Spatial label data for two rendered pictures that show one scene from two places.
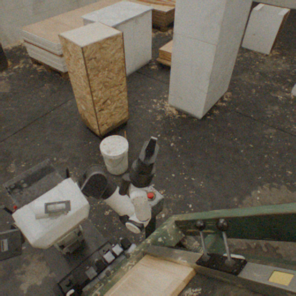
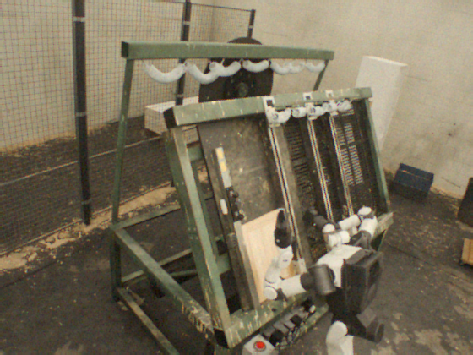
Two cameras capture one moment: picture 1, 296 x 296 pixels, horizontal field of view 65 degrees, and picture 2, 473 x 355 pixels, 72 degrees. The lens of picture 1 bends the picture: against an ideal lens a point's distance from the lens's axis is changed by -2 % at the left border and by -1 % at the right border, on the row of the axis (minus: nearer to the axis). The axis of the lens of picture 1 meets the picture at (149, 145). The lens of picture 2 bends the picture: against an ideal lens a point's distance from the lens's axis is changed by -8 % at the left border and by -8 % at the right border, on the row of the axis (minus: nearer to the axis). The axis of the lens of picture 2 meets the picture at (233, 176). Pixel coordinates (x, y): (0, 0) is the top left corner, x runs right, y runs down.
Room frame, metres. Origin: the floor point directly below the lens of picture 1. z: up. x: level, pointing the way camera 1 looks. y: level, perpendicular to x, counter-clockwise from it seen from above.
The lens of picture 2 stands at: (1.90, -0.37, 2.46)
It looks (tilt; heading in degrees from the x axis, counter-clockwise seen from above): 26 degrees down; 175
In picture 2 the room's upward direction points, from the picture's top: 9 degrees clockwise
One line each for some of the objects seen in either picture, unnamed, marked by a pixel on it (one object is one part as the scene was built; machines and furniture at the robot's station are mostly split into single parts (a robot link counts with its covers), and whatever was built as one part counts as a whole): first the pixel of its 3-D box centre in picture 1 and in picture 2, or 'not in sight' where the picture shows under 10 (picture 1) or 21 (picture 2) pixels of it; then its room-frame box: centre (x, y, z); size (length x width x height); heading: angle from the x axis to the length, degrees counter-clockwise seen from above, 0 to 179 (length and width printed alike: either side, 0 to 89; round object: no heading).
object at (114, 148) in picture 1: (115, 152); not in sight; (1.70, 0.37, 0.24); 0.32 x 0.30 x 0.47; 143
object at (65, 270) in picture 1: (72, 244); not in sight; (0.72, 0.64, 0.19); 0.64 x 0.52 x 0.33; 43
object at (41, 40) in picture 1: (94, 31); not in sight; (4.85, 1.10, 0.32); 2.45 x 1.06 x 0.65; 143
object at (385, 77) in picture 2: not in sight; (367, 122); (-3.51, 2.15, 1.03); 0.61 x 0.58 x 2.05; 143
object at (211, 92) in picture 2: not in sight; (241, 90); (-0.82, -0.19, 1.85); 0.80 x 0.06 x 0.80; 133
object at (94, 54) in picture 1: (99, 86); not in sight; (2.41, 0.59, 0.63); 0.50 x 0.42 x 1.25; 134
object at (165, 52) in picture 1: (176, 55); not in sight; (4.15, -0.49, 0.15); 0.61 x 0.52 x 0.31; 143
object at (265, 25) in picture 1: (264, 29); not in sight; (4.90, -2.32, 0.36); 0.58 x 0.45 x 0.72; 53
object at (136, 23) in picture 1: (121, 41); not in sight; (4.01, 0.49, 0.48); 1.00 x 0.64 x 0.95; 143
